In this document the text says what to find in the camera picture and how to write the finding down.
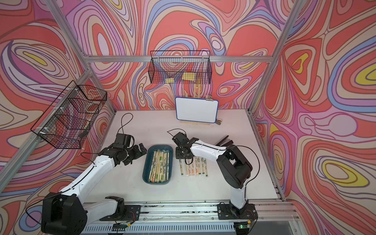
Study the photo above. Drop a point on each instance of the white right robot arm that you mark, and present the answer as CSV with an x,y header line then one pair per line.
x,y
235,168

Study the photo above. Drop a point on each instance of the black stapler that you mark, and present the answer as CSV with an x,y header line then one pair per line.
x,y
226,142

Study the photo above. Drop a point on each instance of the wooden whiteboard stand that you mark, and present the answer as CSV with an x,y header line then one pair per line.
x,y
196,91

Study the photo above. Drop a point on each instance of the small white whiteboard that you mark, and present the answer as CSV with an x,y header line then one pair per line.
x,y
196,110

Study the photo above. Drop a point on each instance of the black wire basket back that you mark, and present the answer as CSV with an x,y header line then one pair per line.
x,y
180,67

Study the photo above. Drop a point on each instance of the teal plastic storage box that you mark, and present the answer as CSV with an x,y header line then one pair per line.
x,y
158,165

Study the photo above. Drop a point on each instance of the red striped chopsticks pair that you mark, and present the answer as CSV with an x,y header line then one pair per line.
x,y
187,168

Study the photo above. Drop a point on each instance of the aluminium frame post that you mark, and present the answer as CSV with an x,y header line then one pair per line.
x,y
61,20

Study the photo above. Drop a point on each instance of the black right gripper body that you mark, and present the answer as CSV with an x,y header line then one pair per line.
x,y
180,154

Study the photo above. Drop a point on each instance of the black wire basket left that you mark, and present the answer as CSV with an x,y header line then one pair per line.
x,y
69,118

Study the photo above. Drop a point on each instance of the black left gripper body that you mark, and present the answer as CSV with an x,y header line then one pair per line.
x,y
130,154

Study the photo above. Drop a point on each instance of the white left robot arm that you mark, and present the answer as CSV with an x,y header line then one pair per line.
x,y
64,213

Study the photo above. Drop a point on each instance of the black wire basket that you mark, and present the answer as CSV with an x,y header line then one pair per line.
x,y
69,118
180,67

